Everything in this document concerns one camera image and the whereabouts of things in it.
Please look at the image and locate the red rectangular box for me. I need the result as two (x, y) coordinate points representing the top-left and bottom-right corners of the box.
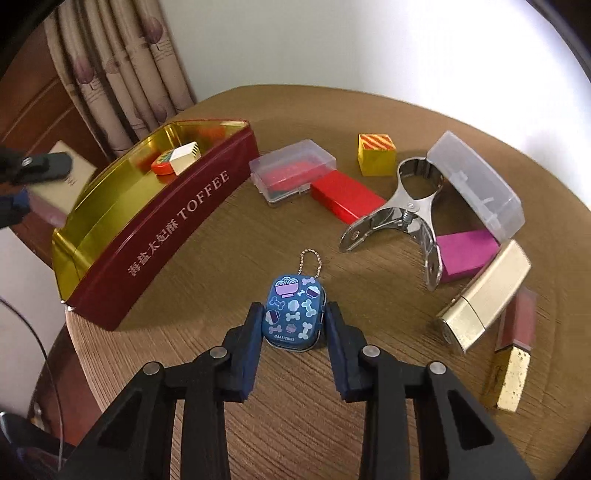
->
(310, 170), (387, 225)

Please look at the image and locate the magenta rectangular box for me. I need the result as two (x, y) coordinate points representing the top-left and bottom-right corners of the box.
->
(436, 229), (502, 284)

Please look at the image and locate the orange round tin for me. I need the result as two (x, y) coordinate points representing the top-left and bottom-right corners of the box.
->
(151, 150), (178, 176)

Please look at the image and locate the white box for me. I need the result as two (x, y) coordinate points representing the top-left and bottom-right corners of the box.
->
(28, 141), (99, 227)

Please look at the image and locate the grey plastic chair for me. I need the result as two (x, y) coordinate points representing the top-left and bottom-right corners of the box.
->
(0, 411), (77, 480)

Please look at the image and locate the pink lip gloss gold cap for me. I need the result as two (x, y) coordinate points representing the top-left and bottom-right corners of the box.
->
(494, 286), (539, 413)

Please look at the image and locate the shiny metal clamp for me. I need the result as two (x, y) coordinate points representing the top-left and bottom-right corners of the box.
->
(340, 157), (446, 291)

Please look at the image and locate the black cable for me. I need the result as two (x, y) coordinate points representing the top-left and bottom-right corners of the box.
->
(0, 298), (63, 446)

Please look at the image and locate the large clear plastic case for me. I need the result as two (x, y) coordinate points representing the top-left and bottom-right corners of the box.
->
(427, 130), (526, 241)

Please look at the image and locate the blue patterned keychain tin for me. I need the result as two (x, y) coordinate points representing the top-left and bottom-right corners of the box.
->
(264, 249), (328, 354)

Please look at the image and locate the gold lipstick case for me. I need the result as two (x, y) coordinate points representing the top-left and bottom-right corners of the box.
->
(436, 240), (532, 355)

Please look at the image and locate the beige floral curtain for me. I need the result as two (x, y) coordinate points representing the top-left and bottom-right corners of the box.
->
(44, 0), (199, 160)

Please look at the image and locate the white cream block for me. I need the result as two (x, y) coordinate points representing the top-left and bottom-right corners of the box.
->
(168, 142), (201, 176)

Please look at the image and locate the red and gold toffee tin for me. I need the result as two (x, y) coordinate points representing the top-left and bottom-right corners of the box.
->
(50, 119), (260, 332)

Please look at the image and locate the small clear plastic box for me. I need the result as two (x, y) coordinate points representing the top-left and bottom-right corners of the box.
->
(248, 140), (337, 208)

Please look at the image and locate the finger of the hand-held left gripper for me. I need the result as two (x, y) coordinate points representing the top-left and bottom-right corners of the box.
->
(0, 190), (33, 229)
(0, 145), (75, 186)

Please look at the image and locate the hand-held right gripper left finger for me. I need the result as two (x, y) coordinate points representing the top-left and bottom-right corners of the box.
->
(60, 302), (265, 480)

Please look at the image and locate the brown wooden door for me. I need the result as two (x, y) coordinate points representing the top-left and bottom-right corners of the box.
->
(0, 44), (114, 162)

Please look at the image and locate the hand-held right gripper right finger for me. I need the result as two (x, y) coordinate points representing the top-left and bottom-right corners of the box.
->
(325, 302), (536, 480)

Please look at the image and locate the yellow cube with striped face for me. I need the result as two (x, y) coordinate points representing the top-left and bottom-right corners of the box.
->
(357, 134), (398, 177)

